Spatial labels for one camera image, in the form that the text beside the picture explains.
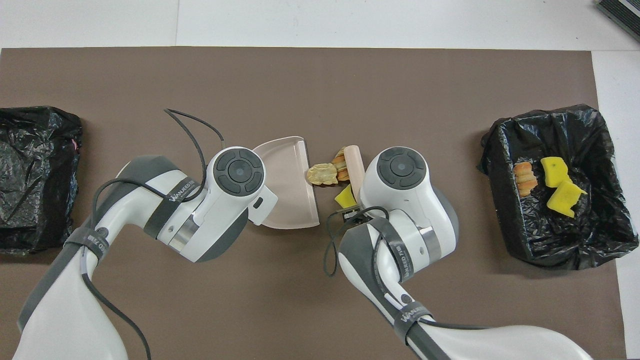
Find yellow notched sponge piece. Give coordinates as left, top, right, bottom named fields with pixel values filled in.
left=546, top=179, right=588, bottom=218

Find beige hand brush black bristles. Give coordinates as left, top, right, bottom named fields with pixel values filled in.
left=344, top=145, right=367, bottom=193

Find brown table mat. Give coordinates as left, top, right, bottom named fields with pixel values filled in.
left=0, top=47, right=627, bottom=360

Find black bag bin pink spot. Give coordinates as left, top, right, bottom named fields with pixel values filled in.
left=0, top=106, right=83, bottom=256

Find small curved yellow sponge piece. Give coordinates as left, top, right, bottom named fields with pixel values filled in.
left=334, top=186, right=358, bottom=209

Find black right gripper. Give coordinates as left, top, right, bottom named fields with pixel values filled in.
left=340, top=205, right=373, bottom=226

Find beige plastic dustpan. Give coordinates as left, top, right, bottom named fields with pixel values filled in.
left=252, top=135, right=321, bottom=230

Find dark ribbed device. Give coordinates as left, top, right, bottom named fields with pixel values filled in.
left=596, top=0, right=640, bottom=43

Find black bag lined bin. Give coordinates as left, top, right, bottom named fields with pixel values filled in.
left=477, top=104, right=639, bottom=271

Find orange striped bread piece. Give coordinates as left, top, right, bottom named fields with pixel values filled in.
left=331, top=148, right=351, bottom=182

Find yellow green-backed sponge piece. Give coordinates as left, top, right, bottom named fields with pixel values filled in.
left=541, top=156, right=571, bottom=189

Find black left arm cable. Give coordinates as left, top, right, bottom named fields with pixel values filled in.
left=80, top=108, right=226, bottom=360

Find beige flaky pastry piece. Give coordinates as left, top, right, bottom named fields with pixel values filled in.
left=306, top=163, right=339, bottom=187
left=513, top=161, right=539, bottom=198

